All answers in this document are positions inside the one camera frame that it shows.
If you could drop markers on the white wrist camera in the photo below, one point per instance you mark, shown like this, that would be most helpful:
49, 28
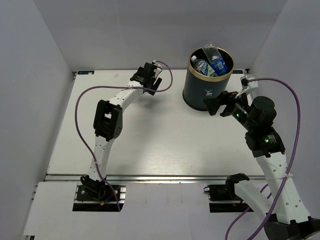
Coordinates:
249, 84
156, 68

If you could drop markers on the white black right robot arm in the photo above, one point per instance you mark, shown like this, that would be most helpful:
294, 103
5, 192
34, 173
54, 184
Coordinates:
286, 217

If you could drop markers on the dark blue gold-rimmed bin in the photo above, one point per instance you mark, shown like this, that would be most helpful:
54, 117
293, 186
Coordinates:
198, 86

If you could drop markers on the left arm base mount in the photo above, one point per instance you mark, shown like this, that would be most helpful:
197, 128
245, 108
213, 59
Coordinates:
87, 201

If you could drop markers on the clear bottle blue wrap label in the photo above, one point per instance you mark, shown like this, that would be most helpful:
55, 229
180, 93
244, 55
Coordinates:
215, 59

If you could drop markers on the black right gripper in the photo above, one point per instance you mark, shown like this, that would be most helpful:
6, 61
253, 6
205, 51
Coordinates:
225, 98

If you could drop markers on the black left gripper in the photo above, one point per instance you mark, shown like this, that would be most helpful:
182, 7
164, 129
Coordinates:
154, 86

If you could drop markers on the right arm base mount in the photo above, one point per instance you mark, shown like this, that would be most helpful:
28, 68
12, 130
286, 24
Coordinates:
220, 201

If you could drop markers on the aluminium table edge rail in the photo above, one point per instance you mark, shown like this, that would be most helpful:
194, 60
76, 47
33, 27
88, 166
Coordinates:
142, 178

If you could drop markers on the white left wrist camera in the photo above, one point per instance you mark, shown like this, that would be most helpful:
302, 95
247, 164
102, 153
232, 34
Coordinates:
156, 68

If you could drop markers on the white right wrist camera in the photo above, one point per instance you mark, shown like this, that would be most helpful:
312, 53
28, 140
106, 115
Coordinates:
249, 84

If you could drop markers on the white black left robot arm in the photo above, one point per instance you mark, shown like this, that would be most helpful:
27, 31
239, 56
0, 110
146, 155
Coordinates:
108, 123

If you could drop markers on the small bottle green-blue label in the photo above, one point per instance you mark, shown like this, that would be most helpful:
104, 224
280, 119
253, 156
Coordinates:
202, 67

